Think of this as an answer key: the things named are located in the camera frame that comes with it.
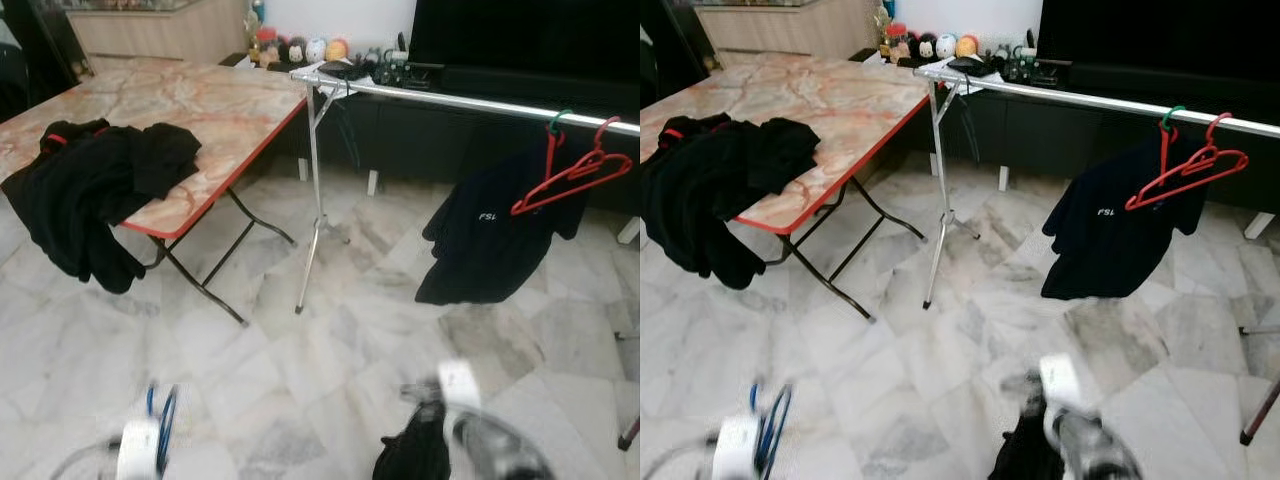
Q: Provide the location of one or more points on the thin black clothes hanger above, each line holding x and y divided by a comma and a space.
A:
345, 120

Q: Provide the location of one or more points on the black TV cabinet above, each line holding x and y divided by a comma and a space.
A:
1050, 140
420, 140

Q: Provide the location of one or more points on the tall black glass cabinet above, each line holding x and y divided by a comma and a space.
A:
670, 30
50, 30

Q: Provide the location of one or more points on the red capped plush toy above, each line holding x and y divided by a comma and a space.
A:
266, 50
895, 45

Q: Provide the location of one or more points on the black chair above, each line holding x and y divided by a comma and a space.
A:
12, 85

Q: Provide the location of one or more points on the blue plastic clothes hanger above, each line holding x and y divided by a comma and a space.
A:
165, 430
775, 430

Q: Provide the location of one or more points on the red clothes hanger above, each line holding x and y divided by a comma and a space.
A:
1190, 180
572, 183
676, 135

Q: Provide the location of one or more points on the dark red furniture leg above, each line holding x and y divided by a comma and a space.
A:
628, 435
1258, 415

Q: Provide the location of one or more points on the green hook clothes hanger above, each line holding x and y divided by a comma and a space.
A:
1172, 112
558, 115

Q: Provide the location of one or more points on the black flat pouch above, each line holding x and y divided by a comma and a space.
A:
975, 64
350, 68

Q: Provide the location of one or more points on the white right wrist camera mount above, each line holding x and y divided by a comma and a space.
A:
1062, 380
460, 385

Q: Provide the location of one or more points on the chrome clothes rack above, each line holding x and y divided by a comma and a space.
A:
1100, 100
480, 102

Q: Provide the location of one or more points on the black television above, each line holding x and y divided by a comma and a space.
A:
520, 35
1150, 35

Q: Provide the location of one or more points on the green circuit board device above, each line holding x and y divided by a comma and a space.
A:
405, 72
1030, 68

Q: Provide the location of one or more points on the white round plush toy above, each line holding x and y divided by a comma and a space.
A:
316, 50
946, 46

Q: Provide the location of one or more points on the crumpled black garment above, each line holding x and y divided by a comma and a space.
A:
720, 195
90, 200

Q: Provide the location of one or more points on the blue gold trophy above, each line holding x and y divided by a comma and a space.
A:
887, 10
257, 12

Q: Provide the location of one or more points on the navy blue T-shirt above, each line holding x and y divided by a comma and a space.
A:
1100, 250
480, 250

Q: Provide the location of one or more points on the black round plush toy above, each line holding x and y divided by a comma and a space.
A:
292, 52
921, 47

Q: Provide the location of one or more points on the black garment with green print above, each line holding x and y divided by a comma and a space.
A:
415, 455
1025, 455

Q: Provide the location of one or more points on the wooden display cabinet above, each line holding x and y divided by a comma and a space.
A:
790, 32
160, 35

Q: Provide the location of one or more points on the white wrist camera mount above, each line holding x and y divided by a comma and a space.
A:
737, 450
460, 385
138, 455
1062, 380

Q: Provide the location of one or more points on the orange round plush toy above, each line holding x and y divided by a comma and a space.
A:
338, 50
968, 45

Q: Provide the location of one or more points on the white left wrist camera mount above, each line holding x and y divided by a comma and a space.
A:
138, 455
737, 450

